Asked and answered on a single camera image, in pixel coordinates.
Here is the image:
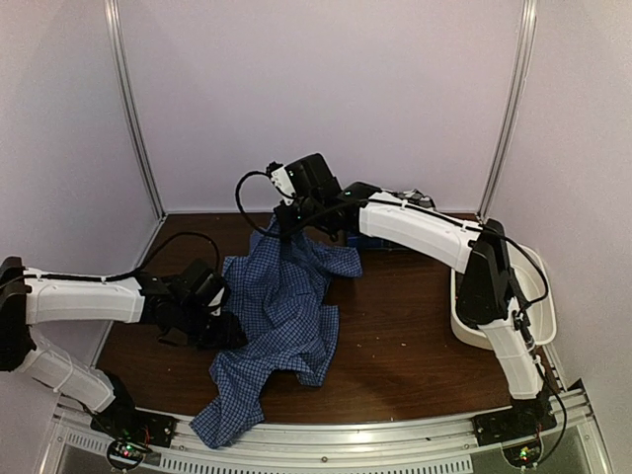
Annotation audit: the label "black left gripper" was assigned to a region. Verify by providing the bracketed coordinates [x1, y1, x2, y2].
[174, 301, 246, 352]

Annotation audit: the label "blue checked long sleeve shirt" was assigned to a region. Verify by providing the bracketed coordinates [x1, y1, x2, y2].
[190, 219, 362, 449]

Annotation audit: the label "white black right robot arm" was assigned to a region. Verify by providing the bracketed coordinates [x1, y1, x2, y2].
[272, 178, 551, 436]

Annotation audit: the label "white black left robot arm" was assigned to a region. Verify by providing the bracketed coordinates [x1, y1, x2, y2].
[1, 257, 246, 438]

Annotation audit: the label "dark blue folded printed shirt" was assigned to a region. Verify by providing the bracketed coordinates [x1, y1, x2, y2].
[345, 232, 397, 250]

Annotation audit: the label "black white plaid folded shirt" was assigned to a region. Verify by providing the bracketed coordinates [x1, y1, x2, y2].
[390, 189, 436, 210]

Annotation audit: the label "left circuit board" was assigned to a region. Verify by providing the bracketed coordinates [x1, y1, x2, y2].
[106, 440, 147, 470]

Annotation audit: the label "circuit board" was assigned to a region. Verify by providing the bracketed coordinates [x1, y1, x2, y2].
[503, 440, 543, 469]
[106, 440, 147, 470]

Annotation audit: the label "white plastic bin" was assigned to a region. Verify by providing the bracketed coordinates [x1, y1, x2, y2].
[449, 244, 557, 351]

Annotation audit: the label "right circuit board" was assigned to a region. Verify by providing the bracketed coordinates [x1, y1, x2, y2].
[503, 440, 543, 469]

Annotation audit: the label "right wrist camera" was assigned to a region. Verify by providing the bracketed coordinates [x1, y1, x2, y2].
[265, 153, 342, 204]

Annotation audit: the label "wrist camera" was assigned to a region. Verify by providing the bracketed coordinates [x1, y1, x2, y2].
[181, 259, 229, 316]
[265, 153, 342, 204]

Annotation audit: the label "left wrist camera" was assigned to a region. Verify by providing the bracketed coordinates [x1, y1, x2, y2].
[181, 259, 229, 316]

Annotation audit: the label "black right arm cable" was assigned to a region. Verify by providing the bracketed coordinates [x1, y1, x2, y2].
[234, 170, 347, 238]

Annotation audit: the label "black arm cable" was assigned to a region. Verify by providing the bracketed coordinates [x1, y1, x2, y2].
[0, 232, 221, 297]
[234, 170, 347, 238]

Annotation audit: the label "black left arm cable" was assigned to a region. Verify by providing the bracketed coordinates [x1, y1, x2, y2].
[0, 232, 221, 297]

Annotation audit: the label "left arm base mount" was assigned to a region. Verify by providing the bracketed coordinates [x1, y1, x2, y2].
[90, 408, 177, 447]

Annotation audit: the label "right aluminium frame post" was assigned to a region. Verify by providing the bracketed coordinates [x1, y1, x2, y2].
[477, 0, 538, 222]

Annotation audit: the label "aluminium frame post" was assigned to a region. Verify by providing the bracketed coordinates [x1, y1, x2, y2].
[477, 0, 538, 222]
[104, 0, 166, 219]

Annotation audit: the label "left aluminium frame post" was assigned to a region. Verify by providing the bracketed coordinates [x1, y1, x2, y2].
[104, 0, 166, 219]

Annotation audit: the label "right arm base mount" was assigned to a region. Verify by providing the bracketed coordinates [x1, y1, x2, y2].
[472, 408, 557, 446]

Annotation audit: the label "aluminium front rail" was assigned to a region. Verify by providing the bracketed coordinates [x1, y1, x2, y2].
[48, 379, 603, 474]

